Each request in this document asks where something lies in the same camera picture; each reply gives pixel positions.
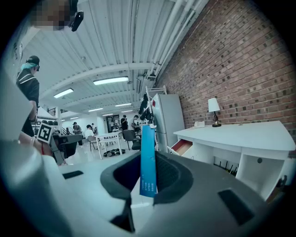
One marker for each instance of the white ceiling pipes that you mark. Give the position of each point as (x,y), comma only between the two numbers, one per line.
(175,27)

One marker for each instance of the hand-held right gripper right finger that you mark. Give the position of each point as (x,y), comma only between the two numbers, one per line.
(196,208)

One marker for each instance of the white desk drawer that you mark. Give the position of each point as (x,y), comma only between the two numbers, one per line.
(182,145)

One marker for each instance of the white desk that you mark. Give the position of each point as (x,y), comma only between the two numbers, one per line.
(242,136)

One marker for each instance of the ceiling light panels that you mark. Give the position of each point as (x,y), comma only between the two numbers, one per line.
(110,80)

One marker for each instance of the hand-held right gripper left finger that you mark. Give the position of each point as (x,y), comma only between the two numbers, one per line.
(69,203)

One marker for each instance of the grey chair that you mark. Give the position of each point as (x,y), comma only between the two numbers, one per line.
(129,135)

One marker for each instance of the round black floor device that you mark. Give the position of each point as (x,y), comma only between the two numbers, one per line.
(122,151)

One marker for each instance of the blue and white box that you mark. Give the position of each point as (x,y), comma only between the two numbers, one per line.
(148,157)

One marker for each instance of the white table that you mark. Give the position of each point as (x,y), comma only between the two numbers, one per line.
(108,135)

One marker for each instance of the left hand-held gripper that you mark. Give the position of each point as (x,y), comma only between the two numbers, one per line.
(45,133)

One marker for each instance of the grey refrigerator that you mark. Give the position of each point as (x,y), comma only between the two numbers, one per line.
(168,115)

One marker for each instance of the white shade table lamp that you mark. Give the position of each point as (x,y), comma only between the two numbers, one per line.
(213,105)

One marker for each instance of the black head-worn camera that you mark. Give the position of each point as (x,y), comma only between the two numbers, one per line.
(77,19)

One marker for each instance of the white metal rack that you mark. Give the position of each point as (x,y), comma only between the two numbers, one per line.
(159,89)

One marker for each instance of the person's left forearm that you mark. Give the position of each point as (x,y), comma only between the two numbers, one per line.
(32,143)

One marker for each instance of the person's head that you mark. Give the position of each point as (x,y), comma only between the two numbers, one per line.
(53,14)

